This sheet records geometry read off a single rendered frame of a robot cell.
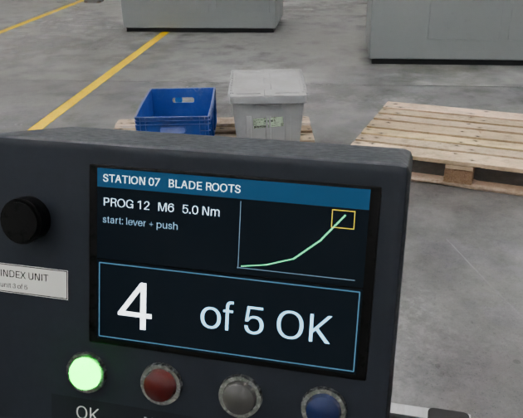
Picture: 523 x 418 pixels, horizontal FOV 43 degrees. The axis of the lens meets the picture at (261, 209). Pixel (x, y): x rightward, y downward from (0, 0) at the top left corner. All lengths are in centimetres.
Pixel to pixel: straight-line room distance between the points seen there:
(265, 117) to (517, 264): 146
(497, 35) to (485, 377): 452
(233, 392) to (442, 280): 238
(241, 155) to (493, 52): 611
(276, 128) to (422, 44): 301
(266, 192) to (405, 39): 596
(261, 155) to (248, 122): 315
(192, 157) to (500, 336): 216
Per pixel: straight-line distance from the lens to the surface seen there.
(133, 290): 41
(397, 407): 50
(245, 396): 40
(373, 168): 36
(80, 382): 44
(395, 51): 632
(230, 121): 414
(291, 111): 351
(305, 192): 37
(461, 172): 361
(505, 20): 642
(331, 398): 39
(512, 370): 234
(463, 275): 281
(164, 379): 41
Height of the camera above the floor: 138
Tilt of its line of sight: 25 degrees down
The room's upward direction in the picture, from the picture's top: 1 degrees counter-clockwise
